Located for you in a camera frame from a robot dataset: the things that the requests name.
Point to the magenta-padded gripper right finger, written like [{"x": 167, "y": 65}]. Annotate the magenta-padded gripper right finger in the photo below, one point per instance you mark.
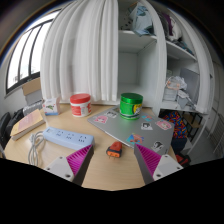
[{"x": 163, "y": 166}]

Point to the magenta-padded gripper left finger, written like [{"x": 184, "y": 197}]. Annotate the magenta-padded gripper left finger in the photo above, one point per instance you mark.
[{"x": 63, "y": 166}]

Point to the orange charger block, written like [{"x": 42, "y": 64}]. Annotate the orange charger block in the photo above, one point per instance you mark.
[{"x": 115, "y": 150}]

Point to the light blue power strip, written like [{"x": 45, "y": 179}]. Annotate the light blue power strip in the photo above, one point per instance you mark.
[{"x": 66, "y": 136}]

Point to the colourful patterned bag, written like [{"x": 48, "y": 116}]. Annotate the colourful patterned bag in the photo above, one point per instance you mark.
[{"x": 176, "y": 125}]

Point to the silver laptop with stickers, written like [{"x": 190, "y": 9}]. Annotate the silver laptop with stickers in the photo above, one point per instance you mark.
[{"x": 130, "y": 128}]

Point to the yellow and pink book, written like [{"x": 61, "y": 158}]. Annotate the yellow and pink book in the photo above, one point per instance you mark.
[{"x": 28, "y": 123}]

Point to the small white printed box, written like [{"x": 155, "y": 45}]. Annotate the small white printed box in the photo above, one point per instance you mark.
[{"x": 51, "y": 106}]

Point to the white jar with red lid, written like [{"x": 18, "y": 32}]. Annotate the white jar with red lid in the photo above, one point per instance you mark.
[{"x": 80, "y": 106}]

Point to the silver ribbed object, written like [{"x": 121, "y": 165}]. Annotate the silver ribbed object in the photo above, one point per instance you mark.
[{"x": 32, "y": 107}]

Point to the green round tin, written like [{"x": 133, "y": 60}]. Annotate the green round tin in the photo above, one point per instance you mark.
[{"x": 131, "y": 106}]

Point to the black bag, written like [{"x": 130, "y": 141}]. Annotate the black bag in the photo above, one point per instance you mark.
[{"x": 6, "y": 126}]

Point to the brown cardboard box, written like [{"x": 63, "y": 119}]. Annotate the brown cardboard box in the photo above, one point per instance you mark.
[{"x": 31, "y": 88}]

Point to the white shelf unit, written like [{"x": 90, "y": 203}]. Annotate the white shelf unit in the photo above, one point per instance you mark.
[{"x": 143, "y": 63}]

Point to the black-framed window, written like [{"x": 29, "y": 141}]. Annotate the black-framed window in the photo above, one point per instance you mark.
[{"x": 26, "y": 56}]

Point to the white curtain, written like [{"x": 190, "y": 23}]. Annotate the white curtain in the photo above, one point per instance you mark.
[{"x": 83, "y": 50}]

